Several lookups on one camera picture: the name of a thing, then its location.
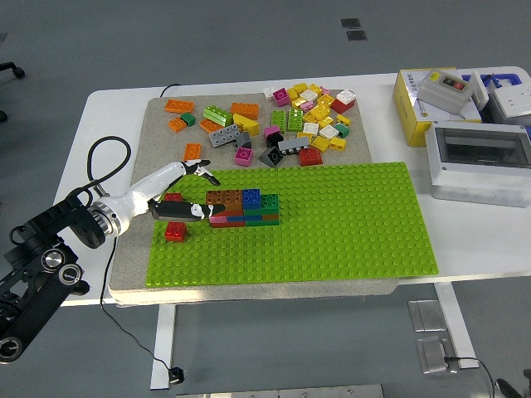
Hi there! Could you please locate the thin black cord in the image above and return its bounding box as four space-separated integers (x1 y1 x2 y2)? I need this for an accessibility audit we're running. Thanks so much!
99 235 173 371

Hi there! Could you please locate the red sloped toy brick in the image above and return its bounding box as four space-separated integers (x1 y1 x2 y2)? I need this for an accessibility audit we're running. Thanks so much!
298 147 324 167

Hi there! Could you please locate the long metal floor plate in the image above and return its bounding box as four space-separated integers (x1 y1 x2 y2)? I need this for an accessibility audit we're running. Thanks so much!
176 384 385 398

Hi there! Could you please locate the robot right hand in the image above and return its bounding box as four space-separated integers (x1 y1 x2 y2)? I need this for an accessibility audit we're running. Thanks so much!
495 368 531 398

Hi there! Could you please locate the lime green long toy brick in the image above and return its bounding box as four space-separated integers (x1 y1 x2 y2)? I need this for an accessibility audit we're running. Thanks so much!
202 105 236 128

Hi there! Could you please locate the blue plastic bin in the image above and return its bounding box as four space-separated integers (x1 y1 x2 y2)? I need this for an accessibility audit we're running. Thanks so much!
460 72 523 90

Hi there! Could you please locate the white plastic cover plate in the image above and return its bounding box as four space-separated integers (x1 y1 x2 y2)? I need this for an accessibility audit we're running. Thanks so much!
470 70 492 111

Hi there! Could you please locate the white wall socket panel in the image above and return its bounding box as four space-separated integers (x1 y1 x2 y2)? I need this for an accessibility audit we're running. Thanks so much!
490 85 531 120

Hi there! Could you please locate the blue square toy brick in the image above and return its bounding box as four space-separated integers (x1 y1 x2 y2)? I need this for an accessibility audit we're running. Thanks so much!
241 188 262 211

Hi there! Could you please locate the lime green studded baseplate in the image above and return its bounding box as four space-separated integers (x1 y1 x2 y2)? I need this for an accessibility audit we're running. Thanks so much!
144 161 440 287

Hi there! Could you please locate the grey-brown mat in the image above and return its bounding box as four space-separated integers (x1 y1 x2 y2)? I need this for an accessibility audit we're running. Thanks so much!
108 89 402 307

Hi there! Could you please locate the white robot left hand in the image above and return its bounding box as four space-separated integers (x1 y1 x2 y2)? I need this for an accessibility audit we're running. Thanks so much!
108 159 227 236

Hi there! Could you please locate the black floor cable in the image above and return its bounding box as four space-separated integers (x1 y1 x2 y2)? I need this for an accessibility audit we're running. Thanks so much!
443 355 498 385

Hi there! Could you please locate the yellow curved toy brick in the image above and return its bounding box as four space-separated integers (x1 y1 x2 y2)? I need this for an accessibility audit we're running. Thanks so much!
232 112 261 136

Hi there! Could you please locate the yellow cardboard box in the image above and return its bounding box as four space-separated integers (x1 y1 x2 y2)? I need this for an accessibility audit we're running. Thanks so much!
392 68 485 148

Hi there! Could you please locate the grey narrow toy brick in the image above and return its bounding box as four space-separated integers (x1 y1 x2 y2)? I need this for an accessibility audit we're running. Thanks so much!
277 135 311 157

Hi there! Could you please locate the black office chair base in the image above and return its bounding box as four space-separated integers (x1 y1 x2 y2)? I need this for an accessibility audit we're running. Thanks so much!
0 61 27 123

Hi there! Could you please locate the grey push-button switch box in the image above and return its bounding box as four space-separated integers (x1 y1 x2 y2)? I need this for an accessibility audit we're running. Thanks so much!
416 69 475 119

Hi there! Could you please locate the white table leg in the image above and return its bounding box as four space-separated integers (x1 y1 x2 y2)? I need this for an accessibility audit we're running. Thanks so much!
433 281 480 370
149 303 203 391

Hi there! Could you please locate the metal floor block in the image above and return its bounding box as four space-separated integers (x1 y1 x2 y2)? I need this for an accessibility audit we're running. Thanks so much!
416 336 460 376

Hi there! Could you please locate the white distribution box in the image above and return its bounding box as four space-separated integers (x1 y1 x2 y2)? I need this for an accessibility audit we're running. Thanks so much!
423 119 531 208

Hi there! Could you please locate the grey long toy brick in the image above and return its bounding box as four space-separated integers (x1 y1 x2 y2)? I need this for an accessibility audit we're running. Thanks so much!
208 124 242 148

